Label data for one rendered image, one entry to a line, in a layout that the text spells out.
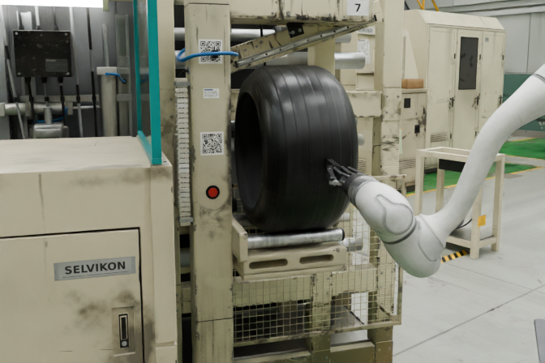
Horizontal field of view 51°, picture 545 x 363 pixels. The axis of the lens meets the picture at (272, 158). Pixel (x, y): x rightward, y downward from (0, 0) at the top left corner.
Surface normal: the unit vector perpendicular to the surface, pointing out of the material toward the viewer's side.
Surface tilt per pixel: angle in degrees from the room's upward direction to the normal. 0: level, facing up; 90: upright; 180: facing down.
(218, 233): 90
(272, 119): 70
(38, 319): 90
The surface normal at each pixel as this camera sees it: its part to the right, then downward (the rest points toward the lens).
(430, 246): 0.27, 0.25
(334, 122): 0.25, -0.25
